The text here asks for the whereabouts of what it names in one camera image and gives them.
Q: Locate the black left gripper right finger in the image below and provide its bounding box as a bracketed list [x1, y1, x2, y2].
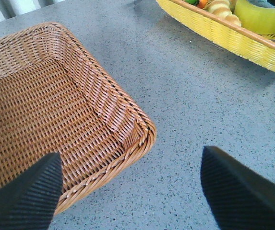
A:
[200, 146, 275, 230]

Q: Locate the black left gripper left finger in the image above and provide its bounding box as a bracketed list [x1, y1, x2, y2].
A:
[0, 152, 62, 230]

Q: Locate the yellow tape roll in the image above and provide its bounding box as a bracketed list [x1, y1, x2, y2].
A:
[234, 0, 275, 35]

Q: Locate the brown wicker basket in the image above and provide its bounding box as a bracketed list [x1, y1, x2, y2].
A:
[0, 23, 156, 213]

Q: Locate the yellow woven basket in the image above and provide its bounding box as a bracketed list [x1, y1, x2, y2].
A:
[157, 0, 275, 72]

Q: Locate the toy croissant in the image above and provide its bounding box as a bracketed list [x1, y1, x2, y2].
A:
[204, 0, 241, 26]

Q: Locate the grey pleated curtain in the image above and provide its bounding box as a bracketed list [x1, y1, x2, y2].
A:
[0, 0, 62, 22]

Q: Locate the toy carrot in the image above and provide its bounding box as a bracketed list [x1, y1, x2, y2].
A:
[184, 0, 208, 9]

